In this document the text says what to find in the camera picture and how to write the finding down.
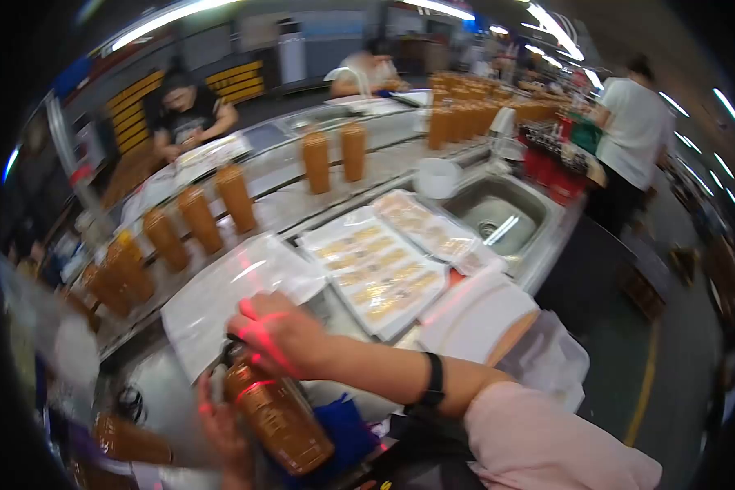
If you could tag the person's right hand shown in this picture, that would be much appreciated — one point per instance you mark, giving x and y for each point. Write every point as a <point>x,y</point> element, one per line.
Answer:
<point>285,337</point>

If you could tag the person's left hand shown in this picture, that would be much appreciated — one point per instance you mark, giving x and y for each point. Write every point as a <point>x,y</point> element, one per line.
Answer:
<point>225,429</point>

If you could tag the person's right fingers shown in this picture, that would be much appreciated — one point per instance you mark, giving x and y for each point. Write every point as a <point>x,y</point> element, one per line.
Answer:
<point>244,329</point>

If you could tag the person's left fingers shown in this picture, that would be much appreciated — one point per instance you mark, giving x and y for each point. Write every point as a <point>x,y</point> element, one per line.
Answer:
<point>206,398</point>

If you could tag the orange drink bottle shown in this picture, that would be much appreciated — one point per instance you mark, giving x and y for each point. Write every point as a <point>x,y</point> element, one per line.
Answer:
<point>279,416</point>
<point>132,442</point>

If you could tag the clear plastic bag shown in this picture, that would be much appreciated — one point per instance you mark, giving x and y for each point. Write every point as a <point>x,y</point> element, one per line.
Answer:
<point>220,300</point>

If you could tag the row of orange bottles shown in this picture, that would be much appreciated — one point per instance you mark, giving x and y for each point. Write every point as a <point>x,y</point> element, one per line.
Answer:
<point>199,217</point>

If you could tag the steel conveyor line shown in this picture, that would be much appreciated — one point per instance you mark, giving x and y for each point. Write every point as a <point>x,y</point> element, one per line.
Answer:
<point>282,202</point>

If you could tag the blue cloth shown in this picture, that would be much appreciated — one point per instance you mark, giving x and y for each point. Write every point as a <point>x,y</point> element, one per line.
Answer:
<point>346,432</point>

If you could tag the tray of gold labels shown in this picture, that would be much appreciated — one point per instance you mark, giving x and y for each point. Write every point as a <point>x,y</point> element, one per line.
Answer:
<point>377,272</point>
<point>432,230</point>

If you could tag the black wrist band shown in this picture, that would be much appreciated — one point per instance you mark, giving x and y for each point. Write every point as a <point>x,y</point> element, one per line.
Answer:
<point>433,383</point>

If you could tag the yellow slatted rack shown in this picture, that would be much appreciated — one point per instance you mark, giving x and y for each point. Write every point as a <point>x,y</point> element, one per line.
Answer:
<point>133,113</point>
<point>235,81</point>

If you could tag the steel sink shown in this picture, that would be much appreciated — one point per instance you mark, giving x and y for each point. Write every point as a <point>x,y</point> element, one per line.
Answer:
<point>502,217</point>

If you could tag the crowd of orange bottles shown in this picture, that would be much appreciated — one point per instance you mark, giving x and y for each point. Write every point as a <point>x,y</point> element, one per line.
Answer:
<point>478,107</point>

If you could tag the red crates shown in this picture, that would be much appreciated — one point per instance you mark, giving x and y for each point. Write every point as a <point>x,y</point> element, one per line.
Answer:
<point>551,168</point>

